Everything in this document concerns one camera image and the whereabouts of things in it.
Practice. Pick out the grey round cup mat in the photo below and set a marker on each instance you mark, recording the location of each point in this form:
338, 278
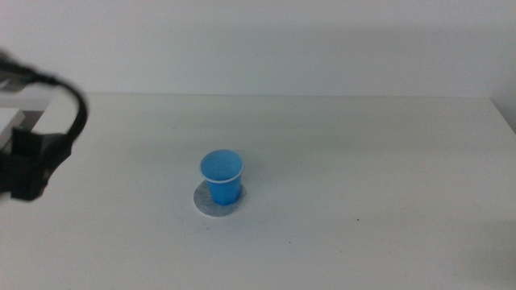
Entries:
201, 203

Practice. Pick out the blue plastic cup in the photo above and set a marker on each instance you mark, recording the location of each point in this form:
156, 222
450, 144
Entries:
223, 189

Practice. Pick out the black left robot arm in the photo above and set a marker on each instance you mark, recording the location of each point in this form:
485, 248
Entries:
8, 82

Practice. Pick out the white side table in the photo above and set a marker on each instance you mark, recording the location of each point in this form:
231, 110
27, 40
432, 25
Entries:
8, 121

